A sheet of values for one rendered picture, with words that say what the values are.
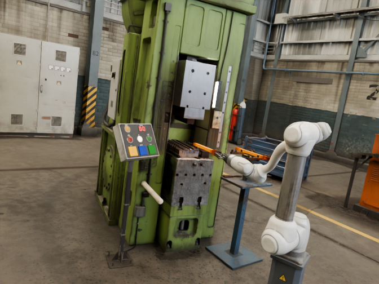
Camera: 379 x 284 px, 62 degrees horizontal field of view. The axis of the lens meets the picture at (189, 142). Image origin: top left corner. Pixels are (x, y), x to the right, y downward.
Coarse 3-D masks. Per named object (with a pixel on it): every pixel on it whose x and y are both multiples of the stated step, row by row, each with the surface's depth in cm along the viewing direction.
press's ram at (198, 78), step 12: (180, 60) 276; (180, 72) 275; (192, 72) 272; (204, 72) 276; (180, 84) 274; (192, 84) 273; (204, 84) 278; (180, 96) 272; (192, 96) 276; (204, 96) 281; (204, 108) 283
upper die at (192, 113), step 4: (176, 108) 292; (180, 108) 283; (184, 108) 276; (188, 108) 277; (192, 108) 278; (172, 112) 300; (176, 112) 292; (180, 112) 283; (184, 112) 276; (188, 112) 277; (192, 112) 279; (196, 112) 281; (200, 112) 282; (204, 112) 284; (180, 116) 282; (184, 116) 277; (188, 116) 278; (192, 116) 280; (196, 116) 282; (200, 116) 283
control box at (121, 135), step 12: (120, 132) 235; (132, 132) 243; (144, 132) 253; (120, 144) 235; (132, 144) 239; (144, 144) 249; (156, 144) 259; (120, 156) 236; (144, 156) 245; (156, 156) 256
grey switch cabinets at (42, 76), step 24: (0, 48) 621; (24, 48) 646; (48, 48) 673; (72, 48) 703; (0, 72) 630; (24, 72) 657; (48, 72) 683; (72, 72) 714; (0, 96) 639; (24, 96) 666; (48, 96) 694; (72, 96) 725; (0, 120) 648; (24, 120) 676; (48, 120) 705; (72, 120) 737
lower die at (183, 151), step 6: (174, 144) 302; (180, 144) 302; (186, 144) 303; (174, 150) 291; (180, 150) 282; (186, 150) 285; (192, 150) 287; (198, 150) 290; (180, 156) 283; (186, 156) 286; (192, 156) 289
